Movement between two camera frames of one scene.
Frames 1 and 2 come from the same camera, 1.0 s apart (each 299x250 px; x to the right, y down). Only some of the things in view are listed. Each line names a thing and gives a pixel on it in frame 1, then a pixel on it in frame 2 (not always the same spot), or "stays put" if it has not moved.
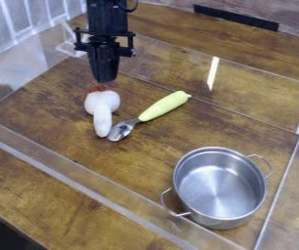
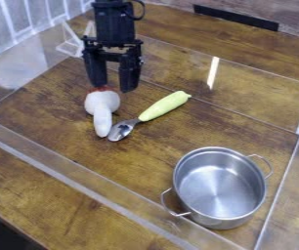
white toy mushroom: (102, 104) stays put
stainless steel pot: (219, 187) stays put
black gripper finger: (111, 64) -> (130, 74)
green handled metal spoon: (122, 130) stays put
